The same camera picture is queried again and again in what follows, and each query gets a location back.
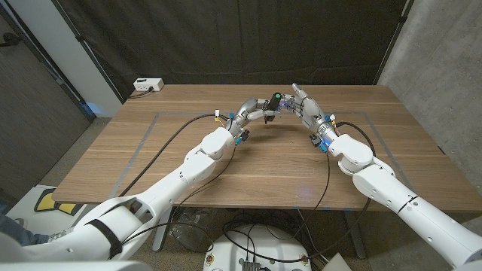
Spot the white sneaker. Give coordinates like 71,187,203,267
47,227,75,242

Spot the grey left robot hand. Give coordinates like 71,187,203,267
225,96,282,139

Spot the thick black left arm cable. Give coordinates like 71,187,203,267
118,112,230,198

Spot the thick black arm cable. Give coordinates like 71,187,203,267
220,120,377,264
118,112,230,198

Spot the black backdrop curtain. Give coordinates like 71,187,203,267
52,0,410,102

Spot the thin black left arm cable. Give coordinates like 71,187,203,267
122,145,238,255

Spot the white mat with yellow mark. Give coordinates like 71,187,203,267
7,184,110,236

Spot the light grey table leg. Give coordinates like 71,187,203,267
152,212,172,252

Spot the white robot torso cover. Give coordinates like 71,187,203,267
0,260,151,271

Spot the person's blue jeans leg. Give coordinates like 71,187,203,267
0,214,50,248

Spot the black backdrop stand pole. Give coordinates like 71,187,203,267
50,0,126,105
372,0,415,86

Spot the black flashlight with green button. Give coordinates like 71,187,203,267
264,92,283,124

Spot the black power strip cable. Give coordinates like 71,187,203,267
129,87,154,99

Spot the black diagonal wall rail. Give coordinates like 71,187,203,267
0,3,96,123

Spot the white power strip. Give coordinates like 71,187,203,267
133,78,165,93

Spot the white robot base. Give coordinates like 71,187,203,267
203,224,313,271

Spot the clear plastic bag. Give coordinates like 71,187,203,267
167,206,219,251

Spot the white angular floor object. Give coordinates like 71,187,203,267
322,252,353,271

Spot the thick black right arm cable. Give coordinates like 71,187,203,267
220,120,377,264

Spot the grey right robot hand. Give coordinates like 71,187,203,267
282,83,340,146

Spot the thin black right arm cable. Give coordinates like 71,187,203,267
312,152,331,212

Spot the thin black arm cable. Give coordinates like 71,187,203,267
312,152,331,212
122,145,238,255

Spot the dark grey table leg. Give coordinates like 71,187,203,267
342,210,368,260

